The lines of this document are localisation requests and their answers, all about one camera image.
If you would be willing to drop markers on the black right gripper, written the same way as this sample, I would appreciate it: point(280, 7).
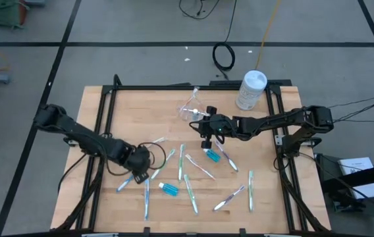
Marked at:
point(220, 126)

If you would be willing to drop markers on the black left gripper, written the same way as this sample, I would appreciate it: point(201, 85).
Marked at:
point(138, 159)

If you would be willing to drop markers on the blue mouthwash bottle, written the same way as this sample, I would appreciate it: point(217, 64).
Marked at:
point(195, 113)
point(213, 156)
point(170, 190)

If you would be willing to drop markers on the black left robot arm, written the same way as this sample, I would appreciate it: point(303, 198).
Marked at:
point(85, 138)

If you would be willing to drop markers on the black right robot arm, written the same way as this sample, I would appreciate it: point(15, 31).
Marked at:
point(272, 123)

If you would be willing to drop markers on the white wipes canister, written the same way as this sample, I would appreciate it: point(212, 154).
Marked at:
point(251, 92)

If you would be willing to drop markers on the white booklet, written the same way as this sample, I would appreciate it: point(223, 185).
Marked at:
point(355, 164)

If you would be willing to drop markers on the black side stand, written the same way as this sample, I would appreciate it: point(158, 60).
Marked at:
point(364, 174)

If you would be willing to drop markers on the green bag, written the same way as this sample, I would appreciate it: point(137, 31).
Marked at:
point(4, 13)

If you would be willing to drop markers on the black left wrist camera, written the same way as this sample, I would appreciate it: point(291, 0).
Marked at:
point(140, 178)

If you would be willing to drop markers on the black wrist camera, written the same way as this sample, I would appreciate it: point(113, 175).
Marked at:
point(140, 178)
point(206, 143)

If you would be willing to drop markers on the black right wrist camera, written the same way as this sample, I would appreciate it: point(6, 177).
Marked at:
point(206, 143)

